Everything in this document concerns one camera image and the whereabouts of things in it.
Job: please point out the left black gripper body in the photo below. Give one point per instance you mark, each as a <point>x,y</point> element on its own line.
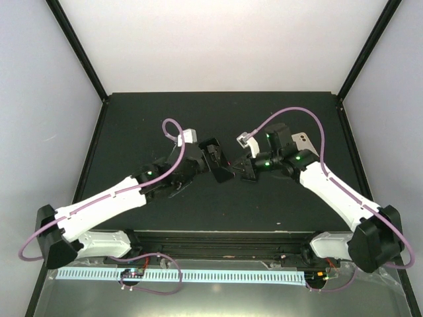
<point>204,166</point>

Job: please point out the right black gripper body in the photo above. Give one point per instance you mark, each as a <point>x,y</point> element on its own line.
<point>252,172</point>

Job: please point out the black phone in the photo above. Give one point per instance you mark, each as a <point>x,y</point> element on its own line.
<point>216,160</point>

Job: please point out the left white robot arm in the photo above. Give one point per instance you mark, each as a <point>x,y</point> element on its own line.
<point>66,234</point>

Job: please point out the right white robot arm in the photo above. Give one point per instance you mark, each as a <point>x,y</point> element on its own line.
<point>373,238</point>

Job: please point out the black foam table mat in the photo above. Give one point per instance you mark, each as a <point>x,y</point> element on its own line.
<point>130,136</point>

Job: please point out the right circuit board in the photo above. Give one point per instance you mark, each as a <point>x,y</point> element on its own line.
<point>316,276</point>

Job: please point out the circuit board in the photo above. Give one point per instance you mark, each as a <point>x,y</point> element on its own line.
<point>131,273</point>
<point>316,276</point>

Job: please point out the left circuit board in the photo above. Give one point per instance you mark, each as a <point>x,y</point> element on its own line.
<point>131,273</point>

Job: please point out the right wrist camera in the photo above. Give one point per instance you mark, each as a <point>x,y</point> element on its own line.
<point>248,142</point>

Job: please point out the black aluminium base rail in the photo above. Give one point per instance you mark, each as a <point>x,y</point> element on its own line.
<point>291,249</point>

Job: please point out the white slotted cable duct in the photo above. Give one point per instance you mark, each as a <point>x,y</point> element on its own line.
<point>186,276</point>

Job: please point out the left black frame post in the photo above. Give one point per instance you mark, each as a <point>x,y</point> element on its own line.
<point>77,47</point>

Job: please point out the black frame post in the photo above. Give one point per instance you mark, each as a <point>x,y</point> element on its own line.
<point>77,47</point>
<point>376,33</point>

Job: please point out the right black frame post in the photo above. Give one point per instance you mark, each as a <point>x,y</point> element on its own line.
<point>376,33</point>

